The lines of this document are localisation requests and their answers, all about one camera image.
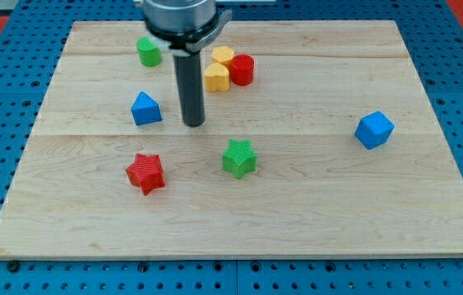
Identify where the red heart block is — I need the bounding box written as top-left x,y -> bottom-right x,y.
230,54 -> 255,86

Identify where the yellow hexagon block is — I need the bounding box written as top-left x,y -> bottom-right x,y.
211,46 -> 235,68

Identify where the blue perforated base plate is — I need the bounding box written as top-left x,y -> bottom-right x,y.
0,0 -> 463,294

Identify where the green cylinder block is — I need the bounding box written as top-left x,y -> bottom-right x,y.
136,37 -> 162,67

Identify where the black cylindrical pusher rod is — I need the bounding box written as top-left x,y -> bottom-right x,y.
174,52 -> 205,127

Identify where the yellow heart block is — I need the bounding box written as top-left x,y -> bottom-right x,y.
204,63 -> 230,93

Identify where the blue cube block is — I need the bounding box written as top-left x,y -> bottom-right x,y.
355,111 -> 395,150

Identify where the wooden board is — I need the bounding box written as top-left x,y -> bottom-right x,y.
0,20 -> 463,261

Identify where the red star block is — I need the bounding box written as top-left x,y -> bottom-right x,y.
125,153 -> 166,195

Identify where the blue triangle block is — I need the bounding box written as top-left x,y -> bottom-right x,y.
130,92 -> 162,125

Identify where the green star block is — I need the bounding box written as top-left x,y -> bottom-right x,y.
222,138 -> 257,179

